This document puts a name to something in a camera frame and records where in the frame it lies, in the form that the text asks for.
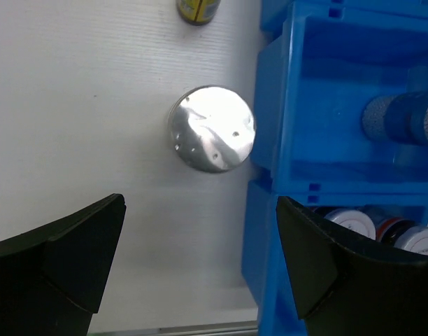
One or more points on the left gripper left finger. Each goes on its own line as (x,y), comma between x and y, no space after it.
(53,278)

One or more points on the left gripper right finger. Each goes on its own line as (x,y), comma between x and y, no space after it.
(346,284)

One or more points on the white-lid dark jar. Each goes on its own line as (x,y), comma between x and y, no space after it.
(349,218)
(398,232)

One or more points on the silver-top shaker can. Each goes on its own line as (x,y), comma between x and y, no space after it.
(401,118)
(211,129)

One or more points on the yellow-label brown bottle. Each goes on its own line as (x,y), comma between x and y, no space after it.
(197,12)

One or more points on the blue three-compartment plastic bin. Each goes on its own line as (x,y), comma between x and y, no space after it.
(324,62)

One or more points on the front aluminium rail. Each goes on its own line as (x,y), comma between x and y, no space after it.
(215,329)

